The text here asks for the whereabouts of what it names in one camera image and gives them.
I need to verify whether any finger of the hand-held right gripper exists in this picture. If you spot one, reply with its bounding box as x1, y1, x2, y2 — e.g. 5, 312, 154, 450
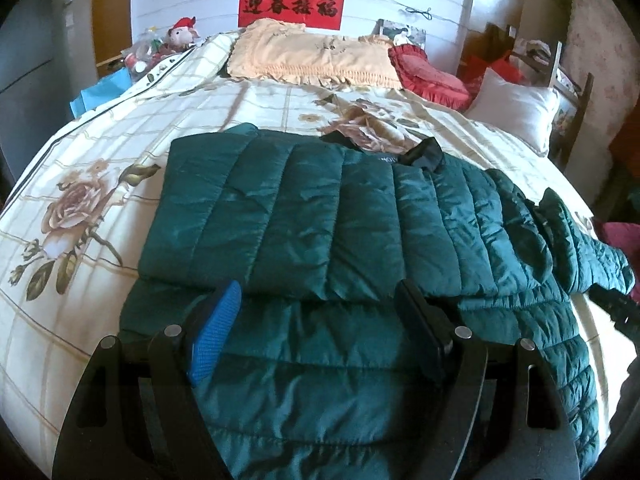
590, 285, 640, 333

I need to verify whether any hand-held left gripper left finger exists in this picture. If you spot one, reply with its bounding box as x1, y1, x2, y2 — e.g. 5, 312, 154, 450
52, 279, 246, 480

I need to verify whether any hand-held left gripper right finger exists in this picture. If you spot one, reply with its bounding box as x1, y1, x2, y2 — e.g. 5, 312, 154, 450
394, 278, 583, 480

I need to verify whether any green quilted jacket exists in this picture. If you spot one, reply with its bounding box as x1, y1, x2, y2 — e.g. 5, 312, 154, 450
117, 122, 636, 480

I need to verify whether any magenta cloth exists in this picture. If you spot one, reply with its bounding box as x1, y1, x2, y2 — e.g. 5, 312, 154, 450
600, 220, 640, 263

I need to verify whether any floral checked bed cover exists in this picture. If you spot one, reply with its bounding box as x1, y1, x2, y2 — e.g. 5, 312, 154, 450
0, 32, 608, 480

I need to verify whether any wooden chair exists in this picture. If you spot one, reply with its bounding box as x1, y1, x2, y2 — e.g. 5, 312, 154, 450
510, 40, 596, 171

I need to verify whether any white pillow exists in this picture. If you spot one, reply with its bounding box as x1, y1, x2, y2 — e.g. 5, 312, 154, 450
465, 67, 561, 156

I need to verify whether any red frilled pillow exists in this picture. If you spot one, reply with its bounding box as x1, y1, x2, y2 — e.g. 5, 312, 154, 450
387, 44, 473, 111

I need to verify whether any blue bag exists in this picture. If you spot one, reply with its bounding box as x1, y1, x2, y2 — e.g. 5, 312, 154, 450
69, 67, 132, 120

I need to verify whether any red cloth on chair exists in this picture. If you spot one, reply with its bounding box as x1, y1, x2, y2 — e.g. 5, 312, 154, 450
457, 55, 526, 87

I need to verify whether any pile of bottles and bags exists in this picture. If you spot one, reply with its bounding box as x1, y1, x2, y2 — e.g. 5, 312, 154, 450
120, 27, 173, 77

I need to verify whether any beige frilled pillow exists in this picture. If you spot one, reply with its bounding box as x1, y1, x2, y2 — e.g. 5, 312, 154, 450
226, 18, 403, 90

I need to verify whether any stuffed toy with red hat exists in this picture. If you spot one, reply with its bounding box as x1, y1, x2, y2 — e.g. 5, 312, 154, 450
159, 16, 200, 53

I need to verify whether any framed photo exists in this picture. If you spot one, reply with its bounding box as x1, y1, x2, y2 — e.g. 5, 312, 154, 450
375, 19, 427, 51

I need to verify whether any grey refrigerator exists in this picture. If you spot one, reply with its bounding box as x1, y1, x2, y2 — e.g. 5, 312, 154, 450
0, 0, 76, 176

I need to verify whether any wooden door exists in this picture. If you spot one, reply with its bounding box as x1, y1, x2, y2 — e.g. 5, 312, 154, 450
91, 0, 133, 66

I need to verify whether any red wall banner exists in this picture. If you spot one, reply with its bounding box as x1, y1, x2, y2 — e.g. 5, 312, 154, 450
238, 0, 347, 32

